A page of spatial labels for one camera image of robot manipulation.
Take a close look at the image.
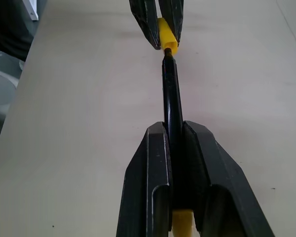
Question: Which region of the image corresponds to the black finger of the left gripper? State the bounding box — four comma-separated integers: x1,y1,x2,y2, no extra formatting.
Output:
128,0,162,51
159,0,185,43

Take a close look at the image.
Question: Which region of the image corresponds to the white metal frame piece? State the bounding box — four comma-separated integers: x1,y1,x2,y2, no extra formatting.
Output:
26,0,40,22

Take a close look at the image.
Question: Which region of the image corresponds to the black draped cloth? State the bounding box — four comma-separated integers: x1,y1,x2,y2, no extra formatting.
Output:
0,0,48,62

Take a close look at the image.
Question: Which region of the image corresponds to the yellow marker cap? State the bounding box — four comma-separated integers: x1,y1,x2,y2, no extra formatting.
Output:
157,17,180,54

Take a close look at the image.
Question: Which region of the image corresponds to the black marker with yellow end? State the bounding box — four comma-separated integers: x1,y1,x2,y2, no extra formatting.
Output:
161,47,197,237

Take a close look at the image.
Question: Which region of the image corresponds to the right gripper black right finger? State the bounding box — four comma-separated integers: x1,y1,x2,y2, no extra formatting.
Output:
181,120,276,237

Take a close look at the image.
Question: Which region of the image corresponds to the grey round base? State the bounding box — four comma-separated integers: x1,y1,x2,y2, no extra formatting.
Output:
0,69,18,117

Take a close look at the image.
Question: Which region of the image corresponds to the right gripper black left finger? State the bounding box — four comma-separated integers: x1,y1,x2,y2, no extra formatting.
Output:
115,120,174,237

